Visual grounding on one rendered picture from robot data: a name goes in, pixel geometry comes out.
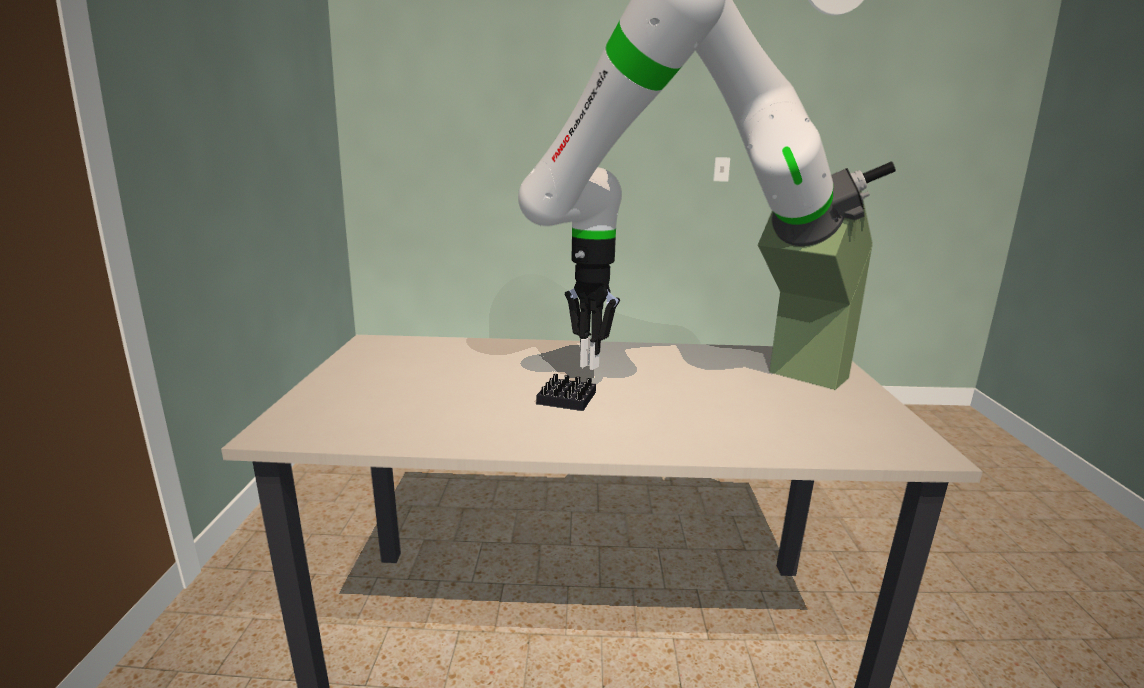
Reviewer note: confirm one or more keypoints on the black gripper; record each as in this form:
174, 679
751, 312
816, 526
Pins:
592, 288

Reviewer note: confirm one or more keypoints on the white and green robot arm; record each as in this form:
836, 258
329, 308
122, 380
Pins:
651, 42

